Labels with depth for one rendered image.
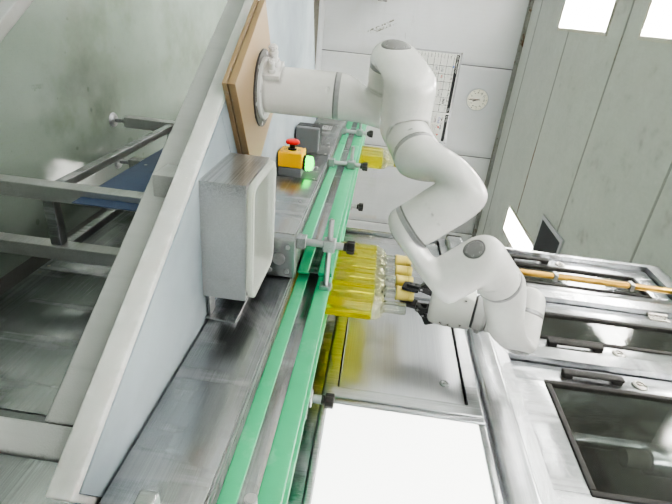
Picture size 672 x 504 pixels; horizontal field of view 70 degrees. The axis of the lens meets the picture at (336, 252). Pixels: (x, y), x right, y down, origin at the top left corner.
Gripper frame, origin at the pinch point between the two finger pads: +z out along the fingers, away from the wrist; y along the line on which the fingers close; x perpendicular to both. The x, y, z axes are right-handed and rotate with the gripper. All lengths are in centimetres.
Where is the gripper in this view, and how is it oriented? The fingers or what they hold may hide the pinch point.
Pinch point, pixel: (409, 294)
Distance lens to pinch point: 117.0
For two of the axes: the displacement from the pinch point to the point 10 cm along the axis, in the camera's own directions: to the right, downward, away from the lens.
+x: -3.5, 3.9, -8.5
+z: -9.3, -2.4, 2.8
